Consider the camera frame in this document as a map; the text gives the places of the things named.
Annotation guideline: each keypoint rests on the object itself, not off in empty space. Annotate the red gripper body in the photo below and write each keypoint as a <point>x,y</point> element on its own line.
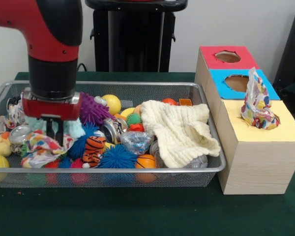
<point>51,108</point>

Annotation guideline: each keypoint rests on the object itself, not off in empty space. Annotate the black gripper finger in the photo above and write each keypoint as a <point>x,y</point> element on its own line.
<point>50,127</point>
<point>59,132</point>

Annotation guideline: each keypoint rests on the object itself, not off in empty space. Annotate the colourful printed cloth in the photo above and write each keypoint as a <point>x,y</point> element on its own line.
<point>0,124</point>
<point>39,147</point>
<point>258,108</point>

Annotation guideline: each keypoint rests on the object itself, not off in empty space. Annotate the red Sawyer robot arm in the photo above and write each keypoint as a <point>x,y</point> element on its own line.
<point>51,37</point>

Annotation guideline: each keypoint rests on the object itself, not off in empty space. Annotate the wooden box with three holes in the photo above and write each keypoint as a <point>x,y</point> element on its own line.
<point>258,169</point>

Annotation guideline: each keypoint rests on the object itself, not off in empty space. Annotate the mint green cloth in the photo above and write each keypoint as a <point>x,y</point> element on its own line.
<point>75,129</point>

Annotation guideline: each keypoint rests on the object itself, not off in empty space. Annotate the tiger plush toy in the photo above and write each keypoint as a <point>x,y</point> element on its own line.
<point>94,147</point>

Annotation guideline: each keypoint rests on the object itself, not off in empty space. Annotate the purple spiky toy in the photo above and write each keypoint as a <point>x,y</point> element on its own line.
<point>96,110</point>

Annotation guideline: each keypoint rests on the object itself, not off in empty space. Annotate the yellow plush duck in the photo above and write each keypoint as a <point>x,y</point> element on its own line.
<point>1,145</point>

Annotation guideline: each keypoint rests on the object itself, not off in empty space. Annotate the blue spiky ball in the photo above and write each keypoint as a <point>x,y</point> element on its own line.
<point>118,157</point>

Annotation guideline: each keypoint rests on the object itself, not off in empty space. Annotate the small orange basketball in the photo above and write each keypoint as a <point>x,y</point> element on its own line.
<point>145,161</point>

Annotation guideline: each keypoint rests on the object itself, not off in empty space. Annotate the cream knitted cloth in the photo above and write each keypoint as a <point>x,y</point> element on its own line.
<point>177,127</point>

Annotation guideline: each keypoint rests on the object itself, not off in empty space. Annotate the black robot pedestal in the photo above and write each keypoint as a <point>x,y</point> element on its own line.
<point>132,44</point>

